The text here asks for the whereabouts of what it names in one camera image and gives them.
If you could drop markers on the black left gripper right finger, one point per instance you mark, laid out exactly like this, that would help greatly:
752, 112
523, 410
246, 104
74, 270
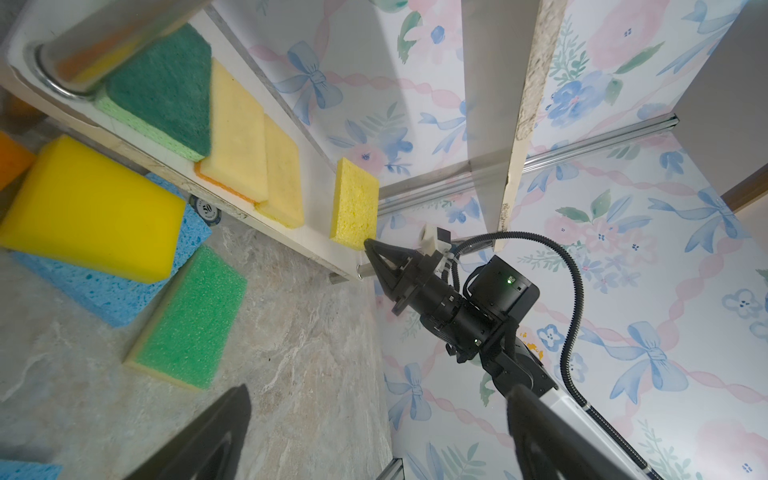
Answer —
554, 438

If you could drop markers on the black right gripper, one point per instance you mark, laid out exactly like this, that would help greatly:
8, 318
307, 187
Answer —
482, 319

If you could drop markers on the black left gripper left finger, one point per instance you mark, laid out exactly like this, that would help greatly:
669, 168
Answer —
209, 447

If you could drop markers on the bright yellow porous sponge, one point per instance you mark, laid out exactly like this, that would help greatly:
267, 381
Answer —
355, 209

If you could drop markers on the light green sponge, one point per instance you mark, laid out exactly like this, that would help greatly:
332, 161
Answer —
184, 340

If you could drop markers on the blue sponge back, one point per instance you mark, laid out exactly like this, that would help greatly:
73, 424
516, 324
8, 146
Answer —
116, 300

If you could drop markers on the blue sponge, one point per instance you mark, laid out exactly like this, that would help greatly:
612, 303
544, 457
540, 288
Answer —
18, 470
116, 300

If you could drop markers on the small yellow sponge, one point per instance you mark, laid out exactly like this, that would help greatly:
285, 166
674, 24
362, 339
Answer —
82, 208

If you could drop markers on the dark green scouring sponge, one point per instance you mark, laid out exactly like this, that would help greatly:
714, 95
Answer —
164, 94

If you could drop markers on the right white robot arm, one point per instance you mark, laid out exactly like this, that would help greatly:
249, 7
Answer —
526, 369

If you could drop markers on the blue sponge front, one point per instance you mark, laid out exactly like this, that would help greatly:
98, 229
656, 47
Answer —
18, 470

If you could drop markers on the orange sponge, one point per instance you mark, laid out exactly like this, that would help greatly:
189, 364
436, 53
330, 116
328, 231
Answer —
15, 160

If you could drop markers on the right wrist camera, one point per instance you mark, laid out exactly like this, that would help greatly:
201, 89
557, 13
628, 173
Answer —
435, 243

